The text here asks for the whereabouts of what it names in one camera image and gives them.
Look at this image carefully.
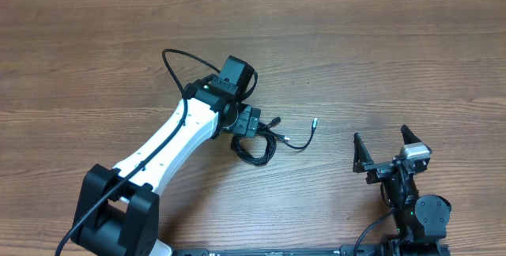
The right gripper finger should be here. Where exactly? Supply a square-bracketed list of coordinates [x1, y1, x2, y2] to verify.
[353, 132, 373, 173]
[401, 125, 421, 145]

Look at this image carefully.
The black usb cable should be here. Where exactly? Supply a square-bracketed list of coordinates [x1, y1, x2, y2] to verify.
[230, 115, 319, 168]

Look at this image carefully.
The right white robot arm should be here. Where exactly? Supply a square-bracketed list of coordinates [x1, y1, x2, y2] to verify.
[351, 125, 451, 256]

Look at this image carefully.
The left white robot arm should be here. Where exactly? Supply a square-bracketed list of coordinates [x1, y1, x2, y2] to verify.
[64, 56, 260, 255]

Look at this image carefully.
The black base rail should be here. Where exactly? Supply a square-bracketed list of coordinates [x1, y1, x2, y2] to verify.
[173, 243, 451, 256]

